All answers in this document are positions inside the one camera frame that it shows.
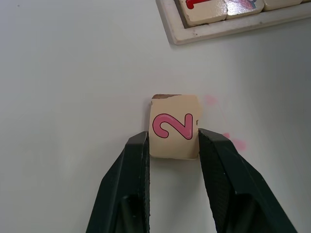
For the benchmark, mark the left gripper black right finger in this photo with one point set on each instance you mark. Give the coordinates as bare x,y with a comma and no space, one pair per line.
230,189

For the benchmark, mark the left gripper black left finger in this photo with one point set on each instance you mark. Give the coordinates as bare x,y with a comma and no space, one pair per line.
126,184

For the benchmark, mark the wooden tile pink number 2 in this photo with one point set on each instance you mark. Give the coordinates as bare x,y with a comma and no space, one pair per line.
175,109

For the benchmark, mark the wooden tile red number 1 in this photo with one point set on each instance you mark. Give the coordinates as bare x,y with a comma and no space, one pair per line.
206,14

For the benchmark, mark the wooden number puzzle board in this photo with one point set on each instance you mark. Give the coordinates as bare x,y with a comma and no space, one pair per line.
218,30

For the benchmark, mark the wooden tile green number 6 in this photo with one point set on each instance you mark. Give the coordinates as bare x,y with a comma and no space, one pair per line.
279,4

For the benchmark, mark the wooden tile red car picture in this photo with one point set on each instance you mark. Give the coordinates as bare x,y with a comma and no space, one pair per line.
243,9

